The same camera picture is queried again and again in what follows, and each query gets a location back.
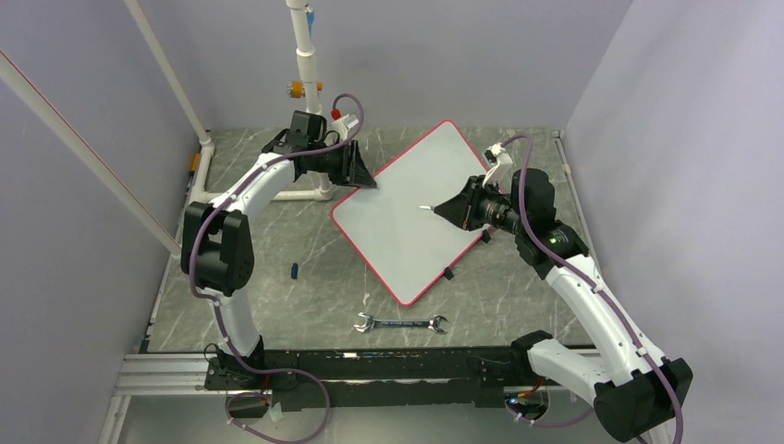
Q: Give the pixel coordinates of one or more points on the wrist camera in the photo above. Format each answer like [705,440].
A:
[500,164]
[341,126]

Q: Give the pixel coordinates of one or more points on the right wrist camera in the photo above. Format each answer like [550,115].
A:
[500,164]

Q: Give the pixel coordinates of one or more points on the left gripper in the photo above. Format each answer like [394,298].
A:
[353,170]

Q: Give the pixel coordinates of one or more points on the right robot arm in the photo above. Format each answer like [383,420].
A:
[634,388]

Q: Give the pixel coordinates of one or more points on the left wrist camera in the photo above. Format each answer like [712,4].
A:
[341,126]

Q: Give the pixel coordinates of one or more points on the silver open end wrench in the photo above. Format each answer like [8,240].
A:
[370,323]

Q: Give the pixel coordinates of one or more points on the white PVC pipe frame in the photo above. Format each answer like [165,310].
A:
[13,76]

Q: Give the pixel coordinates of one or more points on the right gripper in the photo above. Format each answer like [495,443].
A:
[462,209]

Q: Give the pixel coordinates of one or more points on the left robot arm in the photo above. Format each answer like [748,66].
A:
[217,253]

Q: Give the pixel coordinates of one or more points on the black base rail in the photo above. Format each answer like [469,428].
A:
[483,377]

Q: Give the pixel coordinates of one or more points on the pink framed whiteboard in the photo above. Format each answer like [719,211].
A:
[405,247]

